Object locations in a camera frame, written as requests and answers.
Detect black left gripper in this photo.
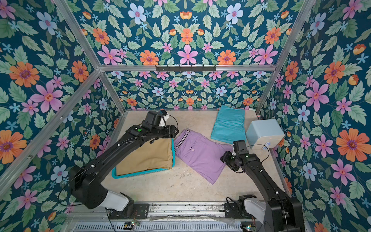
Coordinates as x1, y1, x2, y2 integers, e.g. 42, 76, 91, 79
149, 124, 180, 139

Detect tan pants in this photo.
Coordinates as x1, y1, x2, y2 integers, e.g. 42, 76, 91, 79
115, 137, 174, 176

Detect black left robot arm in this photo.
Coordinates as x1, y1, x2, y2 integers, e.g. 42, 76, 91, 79
69, 110, 179, 212

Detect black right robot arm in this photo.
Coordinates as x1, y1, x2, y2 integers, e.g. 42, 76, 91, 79
220, 140, 305, 232

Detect folded purple pants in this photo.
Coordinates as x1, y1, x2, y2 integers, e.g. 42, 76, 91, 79
174, 129, 233, 185

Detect folded teal pants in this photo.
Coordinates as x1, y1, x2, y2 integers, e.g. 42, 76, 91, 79
211, 105, 246, 144

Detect light blue box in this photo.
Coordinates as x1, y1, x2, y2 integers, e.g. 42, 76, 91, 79
246, 119, 285, 150

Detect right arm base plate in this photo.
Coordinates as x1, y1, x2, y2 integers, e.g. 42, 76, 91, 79
224, 203, 245, 219

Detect black hook rail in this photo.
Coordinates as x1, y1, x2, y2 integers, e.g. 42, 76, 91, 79
155, 65, 216, 72

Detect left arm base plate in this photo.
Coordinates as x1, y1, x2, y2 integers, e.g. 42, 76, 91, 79
108, 203, 150, 220

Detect aluminium frame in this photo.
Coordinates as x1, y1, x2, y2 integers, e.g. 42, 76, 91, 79
1, 1, 304, 232

